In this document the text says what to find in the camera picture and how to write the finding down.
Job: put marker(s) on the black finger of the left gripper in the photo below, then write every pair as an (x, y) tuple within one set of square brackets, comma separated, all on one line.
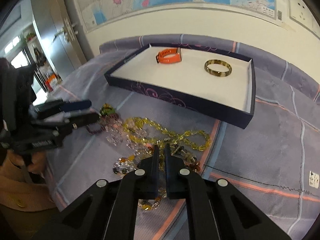
[(75, 105), (80, 119)]

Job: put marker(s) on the white fabric label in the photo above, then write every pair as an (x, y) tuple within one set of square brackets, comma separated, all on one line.
[(313, 179)]

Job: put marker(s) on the grey door with handle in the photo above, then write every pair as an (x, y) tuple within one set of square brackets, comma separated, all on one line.
[(57, 36)]

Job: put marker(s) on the orange smart watch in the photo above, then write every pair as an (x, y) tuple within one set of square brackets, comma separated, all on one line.
[(169, 56)]

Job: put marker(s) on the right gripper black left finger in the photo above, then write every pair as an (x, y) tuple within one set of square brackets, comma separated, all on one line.
[(107, 210)]

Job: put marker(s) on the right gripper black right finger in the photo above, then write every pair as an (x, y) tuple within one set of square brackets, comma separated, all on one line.
[(216, 209)]

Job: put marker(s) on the dark purple tray box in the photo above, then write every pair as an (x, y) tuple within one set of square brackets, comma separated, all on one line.
[(230, 99)]

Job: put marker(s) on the person's left hand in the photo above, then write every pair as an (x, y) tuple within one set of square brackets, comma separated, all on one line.
[(35, 163)]

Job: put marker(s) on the white wall socket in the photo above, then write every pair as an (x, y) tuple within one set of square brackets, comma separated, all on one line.
[(299, 12)]

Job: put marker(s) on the purple plaid bed sheet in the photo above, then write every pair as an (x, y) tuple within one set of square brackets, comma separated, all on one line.
[(269, 161)]

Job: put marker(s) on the tortoiseshell bangle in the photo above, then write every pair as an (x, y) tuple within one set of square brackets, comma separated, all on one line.
[(218, 68)]

